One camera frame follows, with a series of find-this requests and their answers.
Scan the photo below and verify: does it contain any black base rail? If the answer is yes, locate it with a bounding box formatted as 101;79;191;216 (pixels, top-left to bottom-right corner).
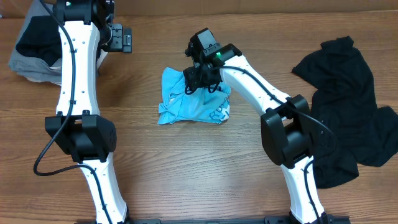
74;215;351;224

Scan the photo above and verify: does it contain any folded grey garment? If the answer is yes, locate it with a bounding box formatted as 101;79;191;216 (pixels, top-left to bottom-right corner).
8;0;62;85

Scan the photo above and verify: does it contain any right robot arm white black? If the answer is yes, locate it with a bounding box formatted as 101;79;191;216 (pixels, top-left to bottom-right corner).
183;28;327;223

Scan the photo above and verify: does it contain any light blue printed t-shirt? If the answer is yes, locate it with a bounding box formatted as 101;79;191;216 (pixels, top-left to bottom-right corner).
158;67;231;124

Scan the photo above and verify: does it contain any black garment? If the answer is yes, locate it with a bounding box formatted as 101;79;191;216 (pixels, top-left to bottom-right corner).
292;36;397;189

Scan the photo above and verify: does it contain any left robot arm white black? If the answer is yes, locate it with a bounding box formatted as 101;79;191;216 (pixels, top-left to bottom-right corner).
34;0;132;223

